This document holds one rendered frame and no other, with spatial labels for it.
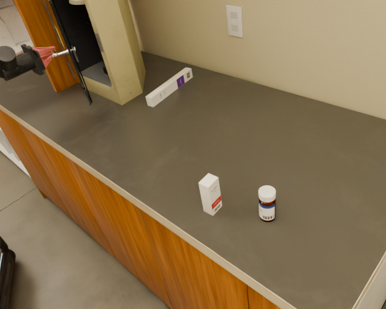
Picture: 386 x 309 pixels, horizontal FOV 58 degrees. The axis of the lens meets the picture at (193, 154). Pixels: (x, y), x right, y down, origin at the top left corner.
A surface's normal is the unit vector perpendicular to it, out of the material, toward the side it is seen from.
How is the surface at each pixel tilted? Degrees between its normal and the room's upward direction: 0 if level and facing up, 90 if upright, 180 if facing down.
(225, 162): 0
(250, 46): 90
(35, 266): 0
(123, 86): 90
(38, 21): 90
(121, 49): 90
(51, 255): 0
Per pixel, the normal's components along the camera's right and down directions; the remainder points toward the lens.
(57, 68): 0.72, 0.36
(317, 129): -0.14, -0.76
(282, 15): -0.68, 0.54
